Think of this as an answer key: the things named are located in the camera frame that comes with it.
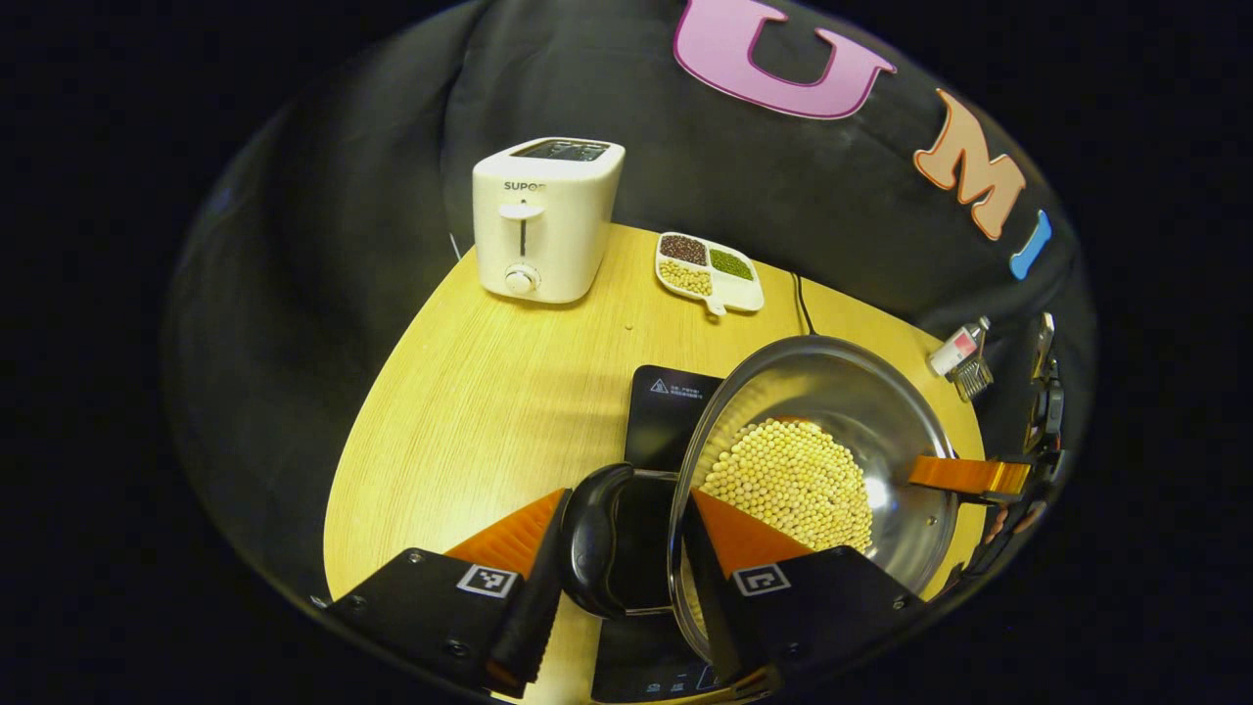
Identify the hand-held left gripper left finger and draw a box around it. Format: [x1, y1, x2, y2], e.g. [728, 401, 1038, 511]
[326, 488, 574, 698]

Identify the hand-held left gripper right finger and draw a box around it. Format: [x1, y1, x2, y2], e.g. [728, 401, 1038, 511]
[680, 488, 926, 701]

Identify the stainless steel pot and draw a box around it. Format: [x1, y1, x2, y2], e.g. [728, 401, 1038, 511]
[560, 335, 960, 669]

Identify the black induction cooktop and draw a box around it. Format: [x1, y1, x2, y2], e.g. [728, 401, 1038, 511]
[592, 364, 745, 704]

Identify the clear bottle pink label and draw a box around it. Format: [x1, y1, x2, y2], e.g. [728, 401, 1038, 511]
[928, 316, 992, 378]

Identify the pile of yellow soybeans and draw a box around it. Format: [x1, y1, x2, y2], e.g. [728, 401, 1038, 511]
[700, 418, 875, 554]

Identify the white divided bean dish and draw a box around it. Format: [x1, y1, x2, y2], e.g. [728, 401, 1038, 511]
[654, 231, 766, 317]

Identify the white toaster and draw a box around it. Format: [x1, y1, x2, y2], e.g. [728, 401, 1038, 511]
[472, 137, 626, 305]

